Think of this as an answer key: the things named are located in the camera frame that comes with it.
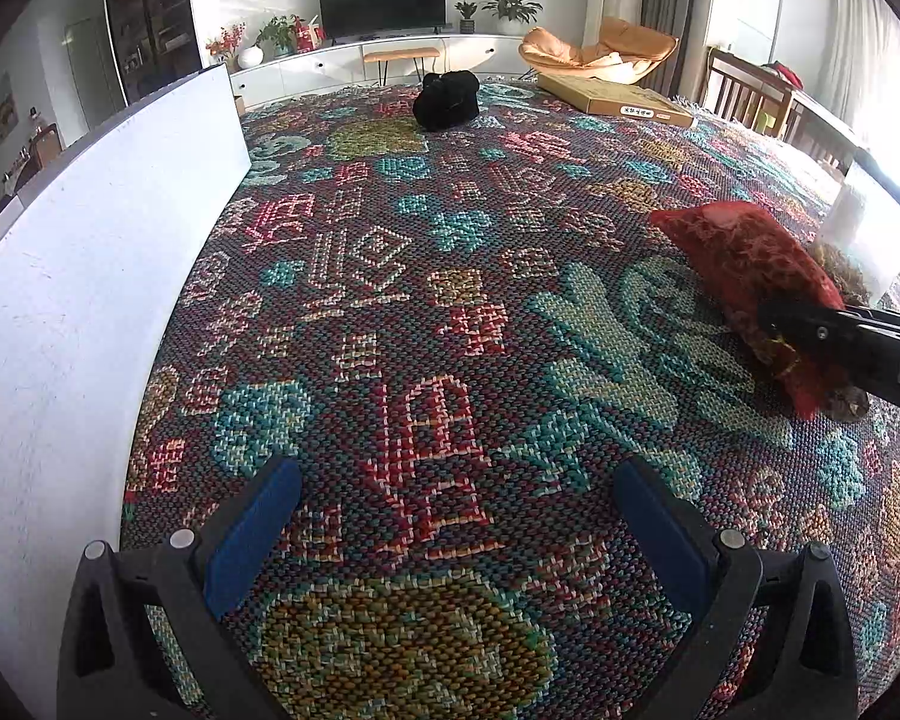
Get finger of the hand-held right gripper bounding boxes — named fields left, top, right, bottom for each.
left=844, top=302, right=900, bottom=332
left=756, top=296, right=871, bottom=361

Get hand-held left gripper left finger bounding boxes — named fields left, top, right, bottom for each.
left=58, top=456, right=305, bottom=720

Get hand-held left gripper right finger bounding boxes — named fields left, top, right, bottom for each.
left=615, top=456, right=860, bottom=720

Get red mesh pouch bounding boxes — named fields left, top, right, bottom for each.
left=649, top=202, right=871, bottom=421

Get clear plastic jar black lid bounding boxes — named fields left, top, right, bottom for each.
left=817, top=150, right=900, bottom=306

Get wooden slatted bench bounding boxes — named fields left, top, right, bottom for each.
left=701, top=45, right=863, bottom=166

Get multicoloured woven patterned blanket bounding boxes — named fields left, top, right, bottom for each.
left=120, top=79, right=900, bottom=720

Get white sheer curtain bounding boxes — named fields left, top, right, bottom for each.
left=817, top=0, right=900, bottom=158

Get flat yellow cardboard box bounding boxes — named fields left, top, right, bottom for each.
left=536, top=73, right=698, bottom=130

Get white paper sheet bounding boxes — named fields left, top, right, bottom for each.
left=0, top=62, right=252, bottom=691

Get orange lounge chair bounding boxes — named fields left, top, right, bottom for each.
left=517, top=15, right=680, bottom=83

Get black cloth bundle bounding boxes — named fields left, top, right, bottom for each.
left=412, top=71, right=481, bottom=130

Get large green potted plant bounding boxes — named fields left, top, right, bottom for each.
left=482, top=0, right=543, bottom=36

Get white television cabinet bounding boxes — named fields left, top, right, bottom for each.
left=229, top=34, right=530, bottom=102

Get wooden bench black legs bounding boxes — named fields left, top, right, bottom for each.
left=362, top=45, right=442, bottom=83

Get white vase red flowers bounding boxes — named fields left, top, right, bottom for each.
left=206, top=22, right=265, bottom=70

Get bushy green potted plant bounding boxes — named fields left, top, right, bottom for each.
left=255, top=15, right=297, bottom=57

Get black flat television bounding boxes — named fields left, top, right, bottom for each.
left=317, top=0, right=448, bottom=42

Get tall black display cabinet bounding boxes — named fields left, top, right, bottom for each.
left=103, top=0, right=200, bottom=106

